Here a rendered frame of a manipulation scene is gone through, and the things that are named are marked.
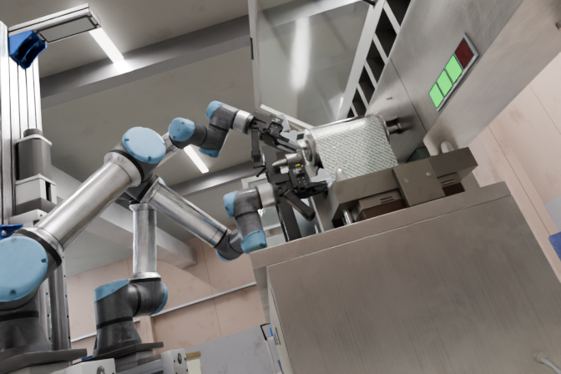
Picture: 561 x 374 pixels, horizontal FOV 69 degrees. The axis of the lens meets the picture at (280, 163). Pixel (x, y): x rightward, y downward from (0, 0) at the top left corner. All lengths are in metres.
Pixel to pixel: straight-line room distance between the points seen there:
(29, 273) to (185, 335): 12.17
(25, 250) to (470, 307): 0.94
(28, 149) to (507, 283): 1.43
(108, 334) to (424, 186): 1.07
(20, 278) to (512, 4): 1.11
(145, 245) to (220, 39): 3.85
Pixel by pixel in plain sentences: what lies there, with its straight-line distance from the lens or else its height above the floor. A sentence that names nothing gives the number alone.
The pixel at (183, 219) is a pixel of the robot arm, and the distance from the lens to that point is 1.29.
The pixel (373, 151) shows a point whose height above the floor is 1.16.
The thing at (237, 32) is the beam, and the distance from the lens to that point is 5.22.
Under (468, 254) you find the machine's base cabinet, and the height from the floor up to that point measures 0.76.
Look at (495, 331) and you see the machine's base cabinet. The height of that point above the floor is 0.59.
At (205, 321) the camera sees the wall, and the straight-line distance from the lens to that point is 12.92.
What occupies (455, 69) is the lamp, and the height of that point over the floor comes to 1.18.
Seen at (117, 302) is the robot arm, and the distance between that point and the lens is 1.54.
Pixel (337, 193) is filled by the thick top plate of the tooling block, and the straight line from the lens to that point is 1.08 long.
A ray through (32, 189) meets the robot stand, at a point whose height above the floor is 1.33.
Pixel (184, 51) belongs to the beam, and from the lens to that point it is 5.24.
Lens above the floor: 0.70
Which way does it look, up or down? 23 degrees up
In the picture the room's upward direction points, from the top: 18 degrees counter-clockwise
